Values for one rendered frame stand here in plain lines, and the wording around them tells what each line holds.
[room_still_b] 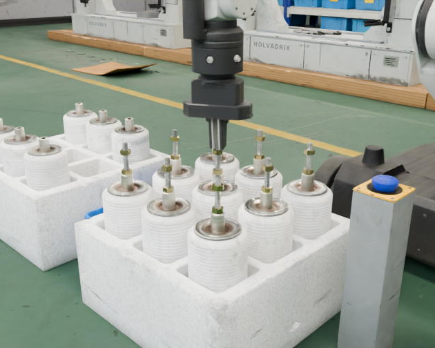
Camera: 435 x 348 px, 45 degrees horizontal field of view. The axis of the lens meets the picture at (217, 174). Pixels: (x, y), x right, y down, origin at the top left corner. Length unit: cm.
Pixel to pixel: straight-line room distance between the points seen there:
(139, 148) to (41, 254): 35
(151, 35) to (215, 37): 353
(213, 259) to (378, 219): 26
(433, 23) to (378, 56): 190
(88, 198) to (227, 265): 53
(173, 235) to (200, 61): 29
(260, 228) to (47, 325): 46
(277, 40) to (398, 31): 79
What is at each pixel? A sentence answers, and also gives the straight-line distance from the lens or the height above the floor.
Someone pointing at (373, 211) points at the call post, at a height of 29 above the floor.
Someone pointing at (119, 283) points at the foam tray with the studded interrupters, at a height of 11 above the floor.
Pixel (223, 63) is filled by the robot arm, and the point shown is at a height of 49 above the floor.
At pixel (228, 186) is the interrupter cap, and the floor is 25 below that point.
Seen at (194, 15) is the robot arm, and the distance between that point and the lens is 85.
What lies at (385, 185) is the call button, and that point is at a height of 33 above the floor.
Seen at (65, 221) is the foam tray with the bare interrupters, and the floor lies 10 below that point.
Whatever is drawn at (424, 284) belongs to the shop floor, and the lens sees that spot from 123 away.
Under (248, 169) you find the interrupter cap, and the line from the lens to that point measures 106.
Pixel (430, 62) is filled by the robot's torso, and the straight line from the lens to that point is 118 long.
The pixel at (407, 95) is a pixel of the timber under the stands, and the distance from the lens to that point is 283.
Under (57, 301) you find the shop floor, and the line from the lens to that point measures 114.
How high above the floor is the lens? 62
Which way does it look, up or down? 21 degrees down
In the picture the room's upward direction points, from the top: straight up
